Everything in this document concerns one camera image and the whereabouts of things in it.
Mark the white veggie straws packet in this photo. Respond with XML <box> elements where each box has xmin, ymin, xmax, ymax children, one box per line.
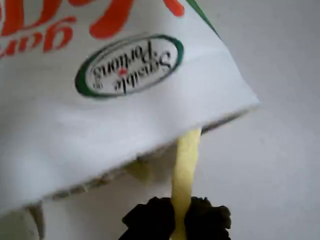
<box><xmin>0</xmin><ymin>0</ymin><xmax>261</xmax><ymax>240</ymax></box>

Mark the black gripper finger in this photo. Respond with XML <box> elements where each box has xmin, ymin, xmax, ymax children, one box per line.
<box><xmin>119</xmin><ymin>196</ymin><xmax>177</xmax><ymax>240</ymax></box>
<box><xmin>184</xmin><ymin>196</ymin><xmax>232</xmax><ymax>240</ymax></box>

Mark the pale yellow veggie straw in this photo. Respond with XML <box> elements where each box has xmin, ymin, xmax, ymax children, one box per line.
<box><xmin>170</xmin><ymin>127</ymin><xmax>202</xmax><ymax>240</ymax></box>

